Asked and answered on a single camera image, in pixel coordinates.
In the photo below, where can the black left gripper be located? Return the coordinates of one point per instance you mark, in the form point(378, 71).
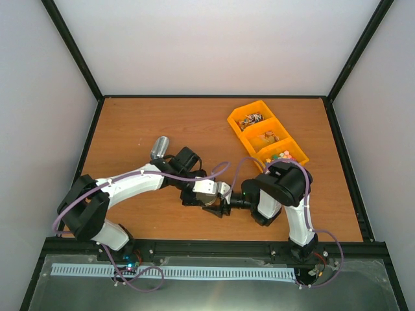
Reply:
point(189, 200)

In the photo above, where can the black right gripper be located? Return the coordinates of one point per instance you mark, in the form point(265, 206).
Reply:
point(218, 210)

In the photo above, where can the gold jar lid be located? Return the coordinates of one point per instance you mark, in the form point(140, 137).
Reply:
point(205, 200)

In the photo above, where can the silver metal scoop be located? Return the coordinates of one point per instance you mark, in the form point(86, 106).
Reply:
point(159, 148)

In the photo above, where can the yellow popsicle candy bin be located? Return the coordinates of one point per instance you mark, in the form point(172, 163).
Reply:
point(250, 136)

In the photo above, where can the yellow star candy bin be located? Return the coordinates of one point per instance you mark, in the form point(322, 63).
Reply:
point(288, 147)

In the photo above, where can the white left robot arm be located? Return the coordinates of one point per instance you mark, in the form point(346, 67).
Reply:
point(92, 198)

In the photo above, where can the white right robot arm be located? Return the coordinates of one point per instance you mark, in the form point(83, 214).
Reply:
point(284, 185)

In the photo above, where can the pile of star candies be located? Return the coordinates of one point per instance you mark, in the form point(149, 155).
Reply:
point(282, 155)

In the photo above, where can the pile of popsicle candies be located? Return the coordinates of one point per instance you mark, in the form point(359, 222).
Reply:
point(269, 137)

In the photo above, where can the pile of lollipops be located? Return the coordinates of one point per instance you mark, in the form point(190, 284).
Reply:
point(250, 120)

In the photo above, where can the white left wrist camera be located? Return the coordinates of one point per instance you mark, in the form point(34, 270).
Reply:
point(205, 186)

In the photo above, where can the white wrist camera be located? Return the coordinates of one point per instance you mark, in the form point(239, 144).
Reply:
point(224, 191)
point(205, 186)

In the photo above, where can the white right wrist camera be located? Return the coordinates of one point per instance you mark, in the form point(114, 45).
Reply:
point(224, 191)

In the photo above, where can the light blue cable duct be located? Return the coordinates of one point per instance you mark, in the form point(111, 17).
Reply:
point(194, 273)

